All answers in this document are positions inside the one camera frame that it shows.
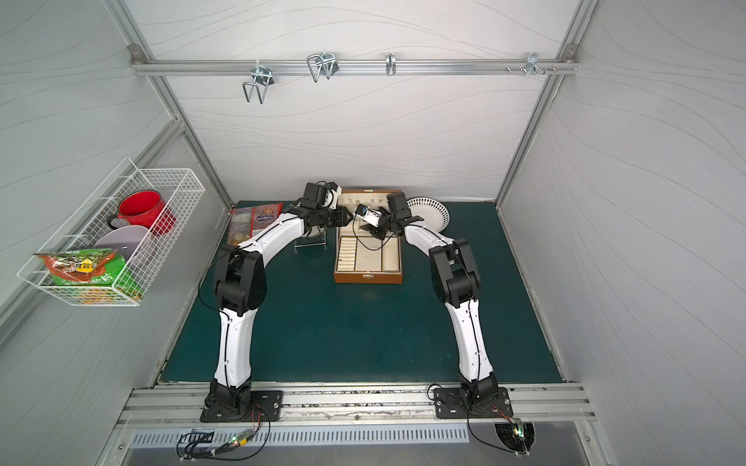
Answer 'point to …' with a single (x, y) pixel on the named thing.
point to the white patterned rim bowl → (435, 215)
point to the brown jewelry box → (359, 257)
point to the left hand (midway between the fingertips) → (352, 216)
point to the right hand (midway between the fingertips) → (366, 213)
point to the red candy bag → (244, 222)
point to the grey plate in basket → (125, 239)
